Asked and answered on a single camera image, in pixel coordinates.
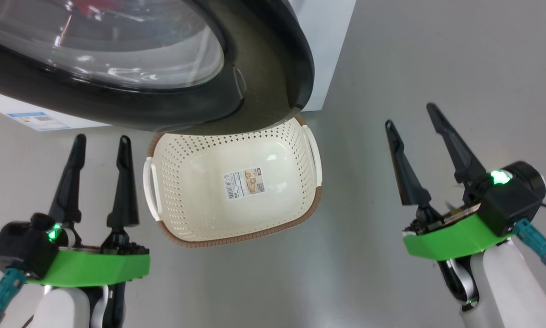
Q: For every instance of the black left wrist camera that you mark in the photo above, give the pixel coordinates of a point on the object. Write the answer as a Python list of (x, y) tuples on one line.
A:
[(17, 248)]

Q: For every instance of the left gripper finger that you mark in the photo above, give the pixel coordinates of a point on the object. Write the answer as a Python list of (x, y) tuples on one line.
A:
[(124, 196), (68, 191)]

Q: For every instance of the white washing machine body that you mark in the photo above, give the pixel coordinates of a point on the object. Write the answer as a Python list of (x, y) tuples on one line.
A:
[(327, 45)]

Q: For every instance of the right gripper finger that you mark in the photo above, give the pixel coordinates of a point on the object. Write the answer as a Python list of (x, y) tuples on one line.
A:
[(459, 157), (409, 182)]

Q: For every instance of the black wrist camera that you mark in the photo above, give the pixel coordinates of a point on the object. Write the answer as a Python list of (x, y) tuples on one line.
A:
[(516, 202), (17, 248)]

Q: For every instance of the paper label in basket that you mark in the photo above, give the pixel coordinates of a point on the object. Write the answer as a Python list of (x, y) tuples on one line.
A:
[(244, 183)]

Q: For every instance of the cream perforated laundry basket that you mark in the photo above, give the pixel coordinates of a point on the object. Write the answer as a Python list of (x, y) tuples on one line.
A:
[(195, 209)]

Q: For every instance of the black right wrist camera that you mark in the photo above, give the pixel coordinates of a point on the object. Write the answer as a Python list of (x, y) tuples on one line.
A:
[(516, 202)]

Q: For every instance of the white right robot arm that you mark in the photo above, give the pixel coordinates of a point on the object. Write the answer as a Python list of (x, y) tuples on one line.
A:
[(505, 291)]

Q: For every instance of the black round washing machine door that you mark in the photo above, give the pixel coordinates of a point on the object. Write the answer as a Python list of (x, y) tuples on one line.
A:
[(263, 68)]

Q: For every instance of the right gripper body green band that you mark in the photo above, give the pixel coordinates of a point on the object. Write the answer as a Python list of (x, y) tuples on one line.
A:
[(455, 239)]

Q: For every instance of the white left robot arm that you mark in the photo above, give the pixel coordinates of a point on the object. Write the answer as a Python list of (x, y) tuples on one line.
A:
[(63, 310)]

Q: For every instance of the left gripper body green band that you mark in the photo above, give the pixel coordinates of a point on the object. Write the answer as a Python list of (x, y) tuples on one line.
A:
[(95, 269)]

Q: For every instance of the blue energy label sticker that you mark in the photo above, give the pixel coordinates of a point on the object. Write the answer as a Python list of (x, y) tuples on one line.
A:
[(38, 121)]

